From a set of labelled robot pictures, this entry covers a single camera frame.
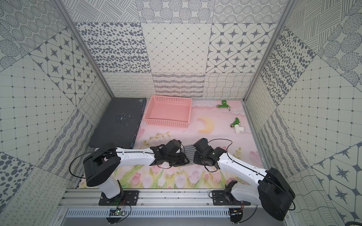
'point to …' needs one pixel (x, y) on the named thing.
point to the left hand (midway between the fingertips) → (190, 157)
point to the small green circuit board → (116, 212)
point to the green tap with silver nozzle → (224, 105)
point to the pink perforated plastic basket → (168, 111)
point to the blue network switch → (119, 123)
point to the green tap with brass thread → (236, 122)
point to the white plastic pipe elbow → (238, 129)
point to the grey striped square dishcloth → (189, 150)
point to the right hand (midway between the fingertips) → (197, 160)
